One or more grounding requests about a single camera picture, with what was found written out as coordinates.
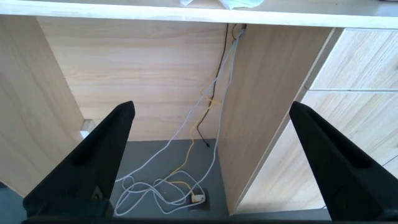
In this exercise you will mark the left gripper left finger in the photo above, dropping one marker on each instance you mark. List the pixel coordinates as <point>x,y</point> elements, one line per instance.
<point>93,158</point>

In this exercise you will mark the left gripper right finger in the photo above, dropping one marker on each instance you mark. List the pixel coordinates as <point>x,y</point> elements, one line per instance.
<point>339,165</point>

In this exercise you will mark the white plastic bag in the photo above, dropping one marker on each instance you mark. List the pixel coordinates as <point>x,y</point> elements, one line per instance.
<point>230,3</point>

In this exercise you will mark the wooden counter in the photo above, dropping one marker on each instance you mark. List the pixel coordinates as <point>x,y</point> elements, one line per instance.
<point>149,81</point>

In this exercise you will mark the floor socket box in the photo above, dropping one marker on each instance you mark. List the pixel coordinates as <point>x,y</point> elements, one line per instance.
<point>198,198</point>

